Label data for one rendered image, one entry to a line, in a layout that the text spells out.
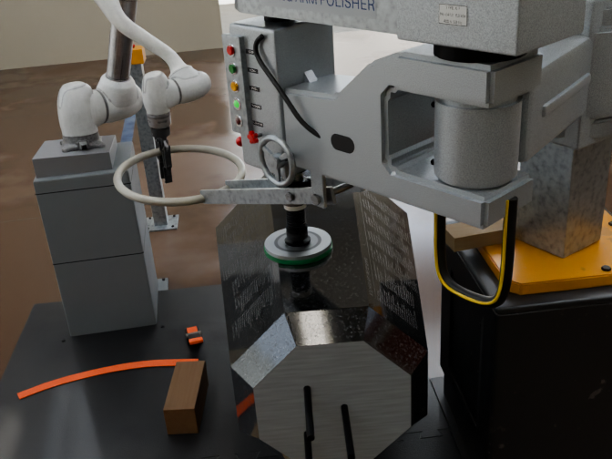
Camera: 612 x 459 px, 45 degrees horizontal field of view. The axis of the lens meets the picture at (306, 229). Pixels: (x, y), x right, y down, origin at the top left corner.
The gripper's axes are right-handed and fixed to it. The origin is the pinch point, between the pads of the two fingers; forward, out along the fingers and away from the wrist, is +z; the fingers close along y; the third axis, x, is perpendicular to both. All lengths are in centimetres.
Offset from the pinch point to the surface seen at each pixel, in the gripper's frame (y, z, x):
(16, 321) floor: -61, 89, -67
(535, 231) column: 121, -9, 82
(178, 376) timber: 42, 68, -16
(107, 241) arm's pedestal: -25, 38, -23
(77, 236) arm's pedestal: -29, 34, -35
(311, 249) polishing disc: 93, -7, 17
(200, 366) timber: 40, 68, -7
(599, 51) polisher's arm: 133, -69, 83
